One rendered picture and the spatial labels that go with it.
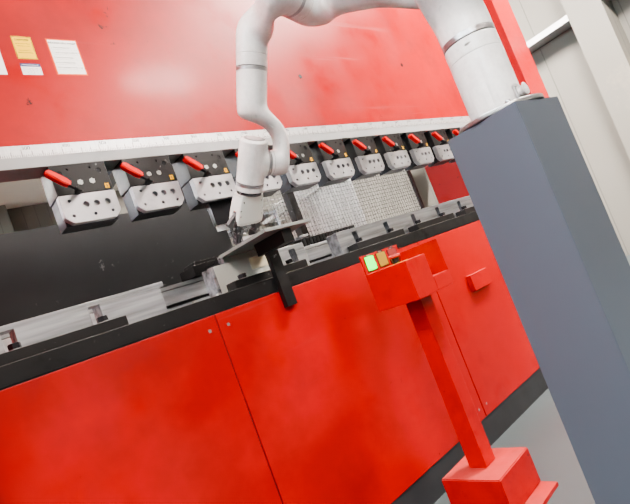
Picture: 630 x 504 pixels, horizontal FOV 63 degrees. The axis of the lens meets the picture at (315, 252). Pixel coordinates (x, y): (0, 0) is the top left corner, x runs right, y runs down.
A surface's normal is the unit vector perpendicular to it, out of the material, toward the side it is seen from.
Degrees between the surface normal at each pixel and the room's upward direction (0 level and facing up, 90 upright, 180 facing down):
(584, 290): 90
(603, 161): 90
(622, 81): 90
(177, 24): 90
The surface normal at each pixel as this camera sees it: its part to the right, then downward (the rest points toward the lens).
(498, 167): -0.76, 0.24
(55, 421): 0.61, -0.29
